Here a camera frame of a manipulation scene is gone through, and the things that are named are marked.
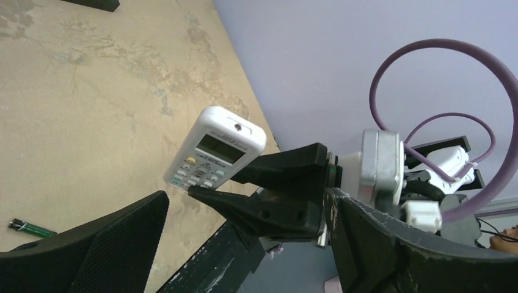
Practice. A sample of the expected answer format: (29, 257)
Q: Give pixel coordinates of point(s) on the left black foam block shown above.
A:
(105, 5)

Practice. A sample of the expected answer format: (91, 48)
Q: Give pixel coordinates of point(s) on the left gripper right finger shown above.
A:
(375, 252)

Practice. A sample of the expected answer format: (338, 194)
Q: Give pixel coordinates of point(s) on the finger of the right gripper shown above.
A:
(282, 214)
(272, 169)

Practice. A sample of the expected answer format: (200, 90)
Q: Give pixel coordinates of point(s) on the green black battery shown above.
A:
(29, 228)

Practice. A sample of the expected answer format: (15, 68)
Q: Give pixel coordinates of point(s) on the white remote control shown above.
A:
(219, 145)

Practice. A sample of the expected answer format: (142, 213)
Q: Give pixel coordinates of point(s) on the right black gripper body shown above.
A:
(333, 179)

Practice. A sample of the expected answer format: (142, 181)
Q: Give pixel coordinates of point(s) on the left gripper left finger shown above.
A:
(114, 253)

